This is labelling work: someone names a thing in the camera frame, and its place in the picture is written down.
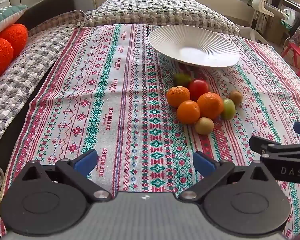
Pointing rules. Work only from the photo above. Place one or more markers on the tan round fruit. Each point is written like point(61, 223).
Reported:
point(204, 126)

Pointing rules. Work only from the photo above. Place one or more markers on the grey sofa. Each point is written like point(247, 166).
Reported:
point(65, 0)

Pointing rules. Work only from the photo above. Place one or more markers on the red tomato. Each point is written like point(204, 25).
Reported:
point(199, 88)

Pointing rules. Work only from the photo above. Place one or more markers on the green snowflake pillow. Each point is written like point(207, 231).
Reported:
point(2, 17)

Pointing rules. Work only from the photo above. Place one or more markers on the light green fruit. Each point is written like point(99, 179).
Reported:
point(228, 109)

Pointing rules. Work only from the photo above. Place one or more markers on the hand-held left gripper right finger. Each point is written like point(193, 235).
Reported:
point(203, 163)

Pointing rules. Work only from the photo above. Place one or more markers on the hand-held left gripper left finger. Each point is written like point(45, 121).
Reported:
point(86, 161)

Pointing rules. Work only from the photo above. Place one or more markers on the white ribbed plate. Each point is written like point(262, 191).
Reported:
point(190, 50)

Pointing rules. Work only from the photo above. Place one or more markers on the mandarin with green stem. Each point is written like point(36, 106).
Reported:
point(178, 96)

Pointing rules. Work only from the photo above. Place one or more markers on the red plastic chair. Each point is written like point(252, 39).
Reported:
point(297, 52)

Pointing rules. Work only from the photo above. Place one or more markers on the red green patterned tablecloth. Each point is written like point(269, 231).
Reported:
point(115, 92)

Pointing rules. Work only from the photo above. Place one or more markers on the dark green fruit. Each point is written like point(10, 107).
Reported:
point(182, 78)

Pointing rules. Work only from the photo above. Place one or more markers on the grey quilted ottoman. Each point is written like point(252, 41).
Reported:
point(160, 10)

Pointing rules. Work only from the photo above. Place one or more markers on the large orange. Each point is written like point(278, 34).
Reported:
point(210, 105)

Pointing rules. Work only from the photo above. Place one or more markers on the brown kiwi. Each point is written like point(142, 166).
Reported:
point(235, 97)

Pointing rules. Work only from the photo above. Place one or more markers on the small orange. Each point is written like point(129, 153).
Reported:
point(188, 112)

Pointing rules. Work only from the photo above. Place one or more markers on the grey checked quilted blanket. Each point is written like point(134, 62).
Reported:
point(27, 62)

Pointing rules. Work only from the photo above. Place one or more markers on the orange lobed cushion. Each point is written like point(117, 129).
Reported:
point(0, 55)

